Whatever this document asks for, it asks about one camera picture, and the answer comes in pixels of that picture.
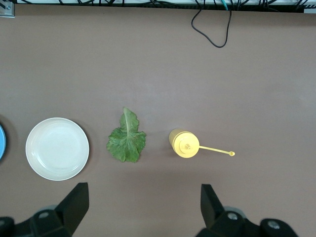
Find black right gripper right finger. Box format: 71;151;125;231
196;184;300;237

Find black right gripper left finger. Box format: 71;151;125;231
0;182;90;237

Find yellow mustard squeeze bottle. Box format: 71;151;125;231
168;128;236;159

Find green lettuce leaf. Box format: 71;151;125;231
106;106;147;163

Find beige round plate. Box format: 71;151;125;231
25;117;90;182

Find blue round plate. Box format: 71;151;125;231
0;122;7;160

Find black looped table cable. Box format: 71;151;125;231
191;4;233;48

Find metal table edge bracket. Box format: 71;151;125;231
0;3;15;18

